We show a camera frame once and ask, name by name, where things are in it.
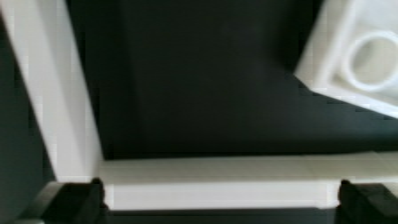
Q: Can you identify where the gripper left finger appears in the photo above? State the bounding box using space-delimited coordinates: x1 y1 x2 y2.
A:
14 178 108 224

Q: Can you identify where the white square table top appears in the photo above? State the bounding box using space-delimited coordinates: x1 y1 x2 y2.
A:
295 0 398 119

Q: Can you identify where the white U-shaped fence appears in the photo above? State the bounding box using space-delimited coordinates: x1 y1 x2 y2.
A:
0 0 398 211

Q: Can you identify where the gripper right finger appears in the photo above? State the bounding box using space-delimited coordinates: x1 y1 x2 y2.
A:
334 180 398 224

